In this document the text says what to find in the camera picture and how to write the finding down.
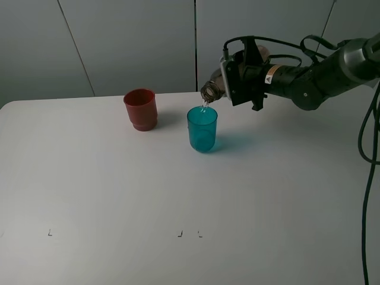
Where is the red plastic cup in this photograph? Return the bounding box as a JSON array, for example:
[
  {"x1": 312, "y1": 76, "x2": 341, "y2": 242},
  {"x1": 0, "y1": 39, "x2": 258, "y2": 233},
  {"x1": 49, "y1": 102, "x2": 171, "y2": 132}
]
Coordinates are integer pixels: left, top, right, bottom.
[{"x1": 123, "y1": 88, "x2": 158, "y2": 131}]

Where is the black cable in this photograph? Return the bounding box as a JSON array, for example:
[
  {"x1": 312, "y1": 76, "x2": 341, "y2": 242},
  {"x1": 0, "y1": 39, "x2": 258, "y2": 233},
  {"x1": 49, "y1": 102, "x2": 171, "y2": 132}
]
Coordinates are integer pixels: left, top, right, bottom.
[{"x1": 222, "y1": 34, "x2": 380, "y2": 285}]

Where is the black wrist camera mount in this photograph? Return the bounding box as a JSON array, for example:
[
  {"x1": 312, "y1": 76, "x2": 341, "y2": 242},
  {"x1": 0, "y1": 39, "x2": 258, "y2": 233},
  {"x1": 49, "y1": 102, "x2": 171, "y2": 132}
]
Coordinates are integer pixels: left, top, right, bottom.
[{"x1": 220, "y1": 50, "x2": 252, "y2": 106}]

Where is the smoky transparent water bottle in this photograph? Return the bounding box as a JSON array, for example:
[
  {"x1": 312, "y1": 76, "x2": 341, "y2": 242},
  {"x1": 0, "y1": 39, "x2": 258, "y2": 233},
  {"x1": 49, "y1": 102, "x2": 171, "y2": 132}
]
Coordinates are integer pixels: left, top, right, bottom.
[{"x1": 200, "y1": 45, "x2": 270, "y2": 104}]

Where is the teal transparent plastic cup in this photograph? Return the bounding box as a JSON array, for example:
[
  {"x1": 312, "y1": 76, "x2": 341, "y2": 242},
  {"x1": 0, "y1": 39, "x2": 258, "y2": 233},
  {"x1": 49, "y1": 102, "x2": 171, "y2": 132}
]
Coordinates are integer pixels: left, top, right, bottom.
[{"x1": 187, "y1": 106, "x2": 218, "y2": 153}]

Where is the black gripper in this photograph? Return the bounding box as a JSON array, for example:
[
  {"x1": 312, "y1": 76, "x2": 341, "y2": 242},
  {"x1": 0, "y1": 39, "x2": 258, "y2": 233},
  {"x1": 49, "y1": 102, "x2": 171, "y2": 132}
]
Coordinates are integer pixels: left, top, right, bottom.
[{"x1": 237, "y1": 37, "x2": 297, "y2": 111}]

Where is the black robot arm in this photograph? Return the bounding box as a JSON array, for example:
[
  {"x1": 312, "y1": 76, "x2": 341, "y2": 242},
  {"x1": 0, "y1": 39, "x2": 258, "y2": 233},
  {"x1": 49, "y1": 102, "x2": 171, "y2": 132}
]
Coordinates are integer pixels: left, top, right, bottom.
[{"x1": 225, "y1": 35, "x2": 379, "y2": 111}]

